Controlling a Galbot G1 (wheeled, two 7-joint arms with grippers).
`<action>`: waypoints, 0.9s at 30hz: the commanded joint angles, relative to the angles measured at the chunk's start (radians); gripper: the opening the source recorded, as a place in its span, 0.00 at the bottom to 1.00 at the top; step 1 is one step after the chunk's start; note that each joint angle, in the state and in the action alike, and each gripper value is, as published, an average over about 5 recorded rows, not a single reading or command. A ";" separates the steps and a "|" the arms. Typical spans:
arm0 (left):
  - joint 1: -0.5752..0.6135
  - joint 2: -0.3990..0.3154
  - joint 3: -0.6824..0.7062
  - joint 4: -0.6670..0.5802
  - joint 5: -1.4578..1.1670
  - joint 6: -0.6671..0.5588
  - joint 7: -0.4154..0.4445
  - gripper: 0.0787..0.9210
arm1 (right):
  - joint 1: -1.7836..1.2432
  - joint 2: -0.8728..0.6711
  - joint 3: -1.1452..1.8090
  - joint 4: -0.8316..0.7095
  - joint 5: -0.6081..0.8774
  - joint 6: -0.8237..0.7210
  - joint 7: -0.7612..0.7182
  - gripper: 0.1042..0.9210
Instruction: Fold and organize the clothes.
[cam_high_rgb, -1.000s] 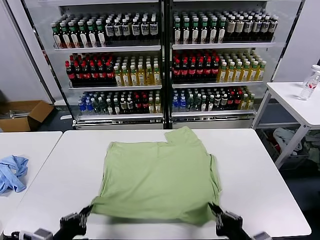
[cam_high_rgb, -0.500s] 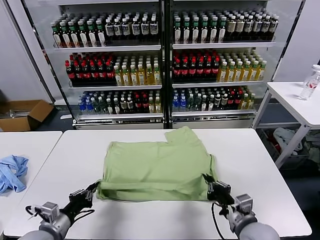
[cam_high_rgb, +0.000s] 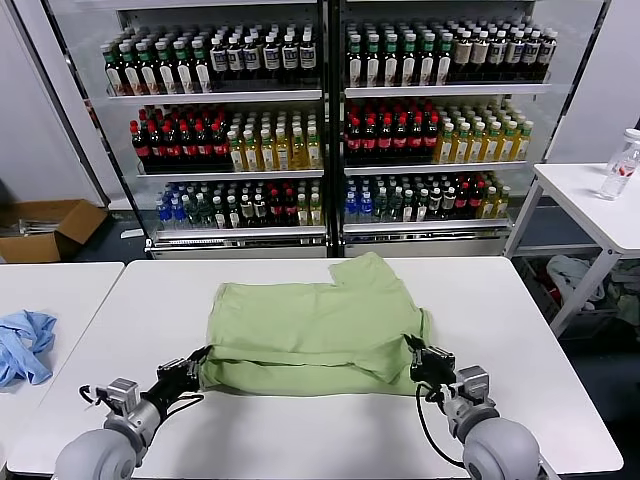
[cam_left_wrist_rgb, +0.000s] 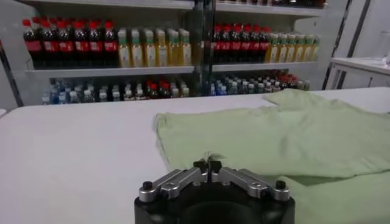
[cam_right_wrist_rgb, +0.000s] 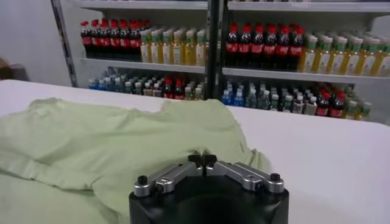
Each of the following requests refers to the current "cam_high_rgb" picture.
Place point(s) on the small red cap dark bottle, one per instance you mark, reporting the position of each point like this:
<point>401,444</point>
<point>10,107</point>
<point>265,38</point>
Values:
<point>477,201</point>
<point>275,212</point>
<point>289,211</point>
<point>463,202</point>

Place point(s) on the clear green tinted bottle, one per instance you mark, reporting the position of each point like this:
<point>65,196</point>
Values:
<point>381,207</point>
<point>395,207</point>
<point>190,215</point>
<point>203,215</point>

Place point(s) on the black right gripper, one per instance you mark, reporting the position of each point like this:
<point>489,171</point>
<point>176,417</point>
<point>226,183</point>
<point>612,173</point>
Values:
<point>432,372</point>

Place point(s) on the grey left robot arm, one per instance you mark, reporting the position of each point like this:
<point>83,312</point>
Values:
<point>95,455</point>

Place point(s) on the white cap navy label bottle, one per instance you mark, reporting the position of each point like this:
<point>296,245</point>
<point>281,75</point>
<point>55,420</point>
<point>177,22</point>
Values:
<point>252,59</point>
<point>218,60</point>
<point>290,57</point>
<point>235,60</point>
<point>271,59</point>
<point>307,56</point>

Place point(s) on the small white flat object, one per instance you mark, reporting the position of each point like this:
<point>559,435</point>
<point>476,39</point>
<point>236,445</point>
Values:
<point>131,233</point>

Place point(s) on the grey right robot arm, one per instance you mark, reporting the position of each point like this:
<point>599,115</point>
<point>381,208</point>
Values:
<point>500,445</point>

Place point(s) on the white beverage display cabinet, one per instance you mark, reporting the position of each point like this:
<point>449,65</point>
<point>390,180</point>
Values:
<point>225,252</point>
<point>425,250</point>

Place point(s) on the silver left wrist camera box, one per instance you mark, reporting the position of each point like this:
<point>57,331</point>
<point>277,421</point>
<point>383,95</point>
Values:
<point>120,392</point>

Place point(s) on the small pale yellow tea bottle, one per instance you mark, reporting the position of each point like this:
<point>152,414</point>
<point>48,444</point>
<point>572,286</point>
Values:
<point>315,211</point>
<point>501,204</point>
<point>303,212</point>
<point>489,205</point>

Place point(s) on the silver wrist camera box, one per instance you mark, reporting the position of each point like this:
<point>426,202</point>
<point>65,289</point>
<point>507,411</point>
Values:
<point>120,392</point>
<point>472,380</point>

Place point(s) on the white cap yellow drink bottle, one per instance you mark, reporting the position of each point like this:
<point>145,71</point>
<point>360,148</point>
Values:
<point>313,152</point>
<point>251,155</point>
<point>283,154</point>
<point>298,154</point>
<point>236,155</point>
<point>267,155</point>

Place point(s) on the small white cap dark bottle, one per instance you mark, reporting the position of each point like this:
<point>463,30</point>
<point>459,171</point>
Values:
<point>219,215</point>
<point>408,207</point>
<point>233,214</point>
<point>421,206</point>

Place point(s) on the blue sports drink bottle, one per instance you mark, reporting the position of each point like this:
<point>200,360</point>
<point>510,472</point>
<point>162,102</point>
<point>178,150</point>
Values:
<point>365,209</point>
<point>163,217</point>
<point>177,216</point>
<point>351,210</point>

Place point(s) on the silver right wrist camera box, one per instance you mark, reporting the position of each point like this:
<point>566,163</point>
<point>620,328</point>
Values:
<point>472,380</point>

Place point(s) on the green cap dark tea bottle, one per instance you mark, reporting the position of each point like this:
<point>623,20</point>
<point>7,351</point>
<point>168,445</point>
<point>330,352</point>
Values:
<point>372,67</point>
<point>444,66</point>
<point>390,67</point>
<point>168,77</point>
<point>116,80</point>
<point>133,79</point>
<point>409,66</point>
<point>355,67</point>
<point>186,77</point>
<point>427,66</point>
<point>203,76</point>
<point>151,79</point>

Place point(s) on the bundle of metal rods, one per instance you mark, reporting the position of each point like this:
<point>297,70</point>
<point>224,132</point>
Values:
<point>35,226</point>

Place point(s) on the black framed glass door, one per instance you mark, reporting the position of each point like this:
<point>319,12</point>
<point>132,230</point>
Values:
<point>75,75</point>
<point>575,75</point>

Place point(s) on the white side table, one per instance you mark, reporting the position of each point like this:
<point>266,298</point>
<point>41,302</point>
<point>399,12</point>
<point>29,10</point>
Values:
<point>570,190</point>

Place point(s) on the white cap beige label bottle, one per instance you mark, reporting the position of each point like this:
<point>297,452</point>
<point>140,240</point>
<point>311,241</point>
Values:
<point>532,52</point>
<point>497,53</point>
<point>548,52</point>
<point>462,55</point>
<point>479,54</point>
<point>515,53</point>

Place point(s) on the red cap cola bottle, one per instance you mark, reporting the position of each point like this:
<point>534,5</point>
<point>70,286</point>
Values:
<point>141,150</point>
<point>172,149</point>
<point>415,141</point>
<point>220,148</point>
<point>189,149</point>
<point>205,148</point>
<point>370,142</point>
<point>400,142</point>
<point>430,141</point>
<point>385,142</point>
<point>354,142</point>
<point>156,150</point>

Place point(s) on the green cap yellow drink bottle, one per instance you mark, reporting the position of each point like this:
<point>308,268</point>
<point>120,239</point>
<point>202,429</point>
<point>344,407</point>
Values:
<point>491,146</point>
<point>521,145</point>
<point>460,147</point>
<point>475,146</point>
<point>506,145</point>
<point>444,147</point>

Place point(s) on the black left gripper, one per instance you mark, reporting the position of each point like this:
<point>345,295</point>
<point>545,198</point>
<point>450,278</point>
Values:
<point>172,382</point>

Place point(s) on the small beige label dark bottle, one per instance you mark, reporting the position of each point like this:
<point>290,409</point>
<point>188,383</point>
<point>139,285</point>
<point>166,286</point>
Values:
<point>435,202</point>
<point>260,212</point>
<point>246,212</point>
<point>448,202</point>

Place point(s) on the crumpled teal cloth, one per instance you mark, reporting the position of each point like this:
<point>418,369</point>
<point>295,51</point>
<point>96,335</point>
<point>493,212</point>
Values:
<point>630,305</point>

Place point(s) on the white metal shelf board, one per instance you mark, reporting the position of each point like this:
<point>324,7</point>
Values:
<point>230,175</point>
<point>435,169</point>
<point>240,232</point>
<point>445,91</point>
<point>215,96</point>
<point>425,227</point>

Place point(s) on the open cardboard box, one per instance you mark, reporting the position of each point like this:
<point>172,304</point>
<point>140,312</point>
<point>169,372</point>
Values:
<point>30,250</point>

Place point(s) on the crumpled white cloth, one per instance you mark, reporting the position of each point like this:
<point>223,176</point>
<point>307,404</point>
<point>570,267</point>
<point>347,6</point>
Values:
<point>570,272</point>

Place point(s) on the green polo shirt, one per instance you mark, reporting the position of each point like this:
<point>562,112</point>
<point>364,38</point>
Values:
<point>300,320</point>

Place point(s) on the clear red label water bottle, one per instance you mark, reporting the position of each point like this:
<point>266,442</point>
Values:
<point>617,175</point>

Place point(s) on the dark mesh laundry basket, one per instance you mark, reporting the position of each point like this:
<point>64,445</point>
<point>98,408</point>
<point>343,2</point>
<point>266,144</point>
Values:
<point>532,280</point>

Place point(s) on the crumpled light blue cloth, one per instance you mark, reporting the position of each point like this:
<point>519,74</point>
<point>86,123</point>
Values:
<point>25,345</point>

